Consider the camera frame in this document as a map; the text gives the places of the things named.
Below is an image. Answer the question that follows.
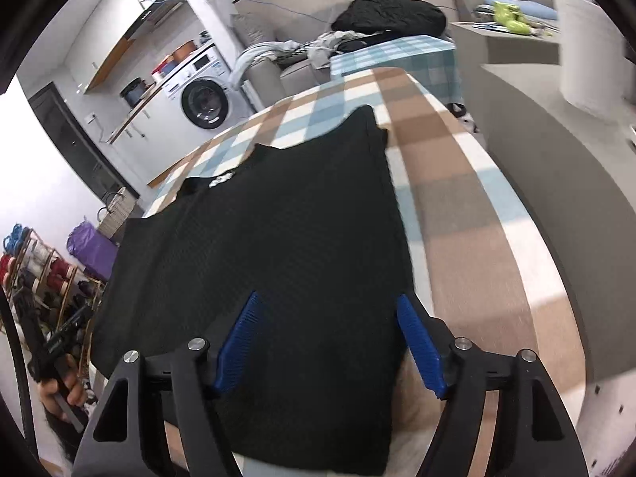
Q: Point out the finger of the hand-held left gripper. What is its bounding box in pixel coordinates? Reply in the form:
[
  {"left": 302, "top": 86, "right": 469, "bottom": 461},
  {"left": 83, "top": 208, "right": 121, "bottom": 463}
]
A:
[{"left": 60, "top": 304, "right": 96, "bottom": 343}]

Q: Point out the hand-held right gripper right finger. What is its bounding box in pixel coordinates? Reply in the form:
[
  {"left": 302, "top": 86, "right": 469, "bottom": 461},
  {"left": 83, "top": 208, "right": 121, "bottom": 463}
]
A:
[{"left": 395, "top": 292, "right": 580, "bottom": 477}]

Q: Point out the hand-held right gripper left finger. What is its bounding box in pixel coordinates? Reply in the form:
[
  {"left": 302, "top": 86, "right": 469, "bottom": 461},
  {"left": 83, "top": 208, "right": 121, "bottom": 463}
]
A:
[{"left": 72, "top": 291, "right": 264, "bottom": 477}]

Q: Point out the black knit sweater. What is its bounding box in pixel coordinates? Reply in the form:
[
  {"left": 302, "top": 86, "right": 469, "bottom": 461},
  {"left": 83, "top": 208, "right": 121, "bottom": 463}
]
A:
[{"left": 89, "top": 104, "right": 418, "bottom": 475}]

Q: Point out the pale clothes pile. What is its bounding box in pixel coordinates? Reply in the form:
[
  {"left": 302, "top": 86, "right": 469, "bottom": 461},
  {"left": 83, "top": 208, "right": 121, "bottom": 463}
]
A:
[{"left": 303, "top": 31, "right": 359, "bottom": 68}]

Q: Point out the person's left hand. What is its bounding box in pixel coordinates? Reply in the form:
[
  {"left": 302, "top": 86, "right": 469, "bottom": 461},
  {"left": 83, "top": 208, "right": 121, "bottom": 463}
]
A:
[{"left": 39, "top": 353, "right": 90, "bottom": 418}]

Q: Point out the wooden shoe rack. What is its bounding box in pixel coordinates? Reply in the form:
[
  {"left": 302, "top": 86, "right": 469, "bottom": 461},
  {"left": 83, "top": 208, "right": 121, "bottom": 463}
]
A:
[{"left": 0, "top": 223, "right": 107, "bottom": 359}]

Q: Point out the purple bag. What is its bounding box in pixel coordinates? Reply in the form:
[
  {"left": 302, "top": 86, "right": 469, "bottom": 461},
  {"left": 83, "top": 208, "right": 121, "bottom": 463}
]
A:
[{"left": 66, "top": 223, "right": 119, "bottom": 281}]

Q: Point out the woven laundry basket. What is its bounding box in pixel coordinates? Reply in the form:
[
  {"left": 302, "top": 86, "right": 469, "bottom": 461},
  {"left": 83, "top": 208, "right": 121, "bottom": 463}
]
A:
[{"left": 97, "top": 188, "right": 139, "bottom": 245}]

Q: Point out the brown blue checked tablecloth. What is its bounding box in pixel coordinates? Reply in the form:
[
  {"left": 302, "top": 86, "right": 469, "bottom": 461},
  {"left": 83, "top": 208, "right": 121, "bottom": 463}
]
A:
[{"left": 142, "top": 67, "right": 587, "bottom": 477}]

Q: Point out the dark glass door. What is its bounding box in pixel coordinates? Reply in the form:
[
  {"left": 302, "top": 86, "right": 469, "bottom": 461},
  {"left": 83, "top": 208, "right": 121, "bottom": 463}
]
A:
[{"left": 29, "top": 82, "right": 140, "bottom": 200}]

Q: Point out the grey low partition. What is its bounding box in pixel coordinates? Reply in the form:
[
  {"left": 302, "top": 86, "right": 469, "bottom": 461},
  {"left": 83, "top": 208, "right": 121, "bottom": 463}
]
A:
[{"left": 477, "top": 62, "right": 636, "bottom": 383}]

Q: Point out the white lower kitchen cabinet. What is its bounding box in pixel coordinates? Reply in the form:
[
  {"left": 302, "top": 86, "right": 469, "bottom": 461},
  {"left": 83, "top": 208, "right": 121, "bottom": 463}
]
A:
[{"left": 107, "top": 92, "right": 175, "bottom": 145}]

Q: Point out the white kitchen cabinet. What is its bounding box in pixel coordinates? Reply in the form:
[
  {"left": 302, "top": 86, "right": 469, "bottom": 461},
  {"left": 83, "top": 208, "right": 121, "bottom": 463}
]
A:
[
  {"left": 107, "top": 92, "right": 175, "bottom": 145},
  {"left": 82, "top": 0, "right": 187, "bottom": 95}
]

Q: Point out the dark cooking pot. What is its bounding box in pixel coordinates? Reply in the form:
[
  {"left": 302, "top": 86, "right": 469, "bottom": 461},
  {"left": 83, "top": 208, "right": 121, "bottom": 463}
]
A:
[{"left": 120, "top": 78, "right": 146, "bottom": 109}]

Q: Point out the white washing machine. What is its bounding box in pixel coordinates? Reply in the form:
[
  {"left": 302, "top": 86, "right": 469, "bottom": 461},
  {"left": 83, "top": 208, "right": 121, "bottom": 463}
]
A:
[{"left": 164, "top": 54, "right": 235, "bottom": 131}]

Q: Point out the grey sofa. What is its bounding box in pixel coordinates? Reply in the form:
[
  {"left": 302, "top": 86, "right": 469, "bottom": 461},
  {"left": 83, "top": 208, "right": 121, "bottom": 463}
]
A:
[{"left": 233, "top": 10, "right": 349, "bottom": 110}]

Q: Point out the white blanket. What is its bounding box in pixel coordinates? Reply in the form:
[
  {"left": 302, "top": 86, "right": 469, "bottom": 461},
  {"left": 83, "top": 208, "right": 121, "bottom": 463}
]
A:
[{"left": 229, "top": 42, "right": 299, "bottom": 85}]

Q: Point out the teal checked tablecloth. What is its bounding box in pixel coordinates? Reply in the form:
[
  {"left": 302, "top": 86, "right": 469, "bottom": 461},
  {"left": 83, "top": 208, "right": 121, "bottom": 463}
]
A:
[{"left": 330, "top": 35, "right": 465, "bottom": 107}]

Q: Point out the white upper kitchen cabinet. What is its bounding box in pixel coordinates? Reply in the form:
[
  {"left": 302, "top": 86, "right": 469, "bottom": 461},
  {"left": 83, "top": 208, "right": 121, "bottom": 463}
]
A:
[{"left": 82, "top": 0, "right": 187, "bottom": 95}]

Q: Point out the grey cushion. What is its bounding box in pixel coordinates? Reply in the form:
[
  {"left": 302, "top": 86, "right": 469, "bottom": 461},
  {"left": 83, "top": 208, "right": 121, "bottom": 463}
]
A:
[{"left": 233, "top": 10, "right": 276, "bottom": 48}]

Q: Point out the grey bedside cabinet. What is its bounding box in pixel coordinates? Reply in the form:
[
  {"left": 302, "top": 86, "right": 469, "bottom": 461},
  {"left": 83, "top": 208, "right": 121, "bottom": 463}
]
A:
[{"left": 450, "top": 21, "right": 562, "bottom": 65}]

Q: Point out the steel range hood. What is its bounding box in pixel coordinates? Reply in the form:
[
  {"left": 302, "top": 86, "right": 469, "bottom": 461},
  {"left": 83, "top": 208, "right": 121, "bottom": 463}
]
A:
[{"left": 130, "top": 0, "right": 186, "bottom": 28}]

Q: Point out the black quilted jacket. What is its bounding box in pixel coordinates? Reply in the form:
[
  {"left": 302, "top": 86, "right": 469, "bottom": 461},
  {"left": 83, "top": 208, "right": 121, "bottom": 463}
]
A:
[{"left": 330, "top": 0, "right": 446, "bottom": 37}]

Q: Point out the green plush toy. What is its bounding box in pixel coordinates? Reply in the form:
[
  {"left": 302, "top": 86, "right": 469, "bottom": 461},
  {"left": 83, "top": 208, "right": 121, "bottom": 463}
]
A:
[{"left": 491, "top": 2, "right": 531, "bottom": 35}]

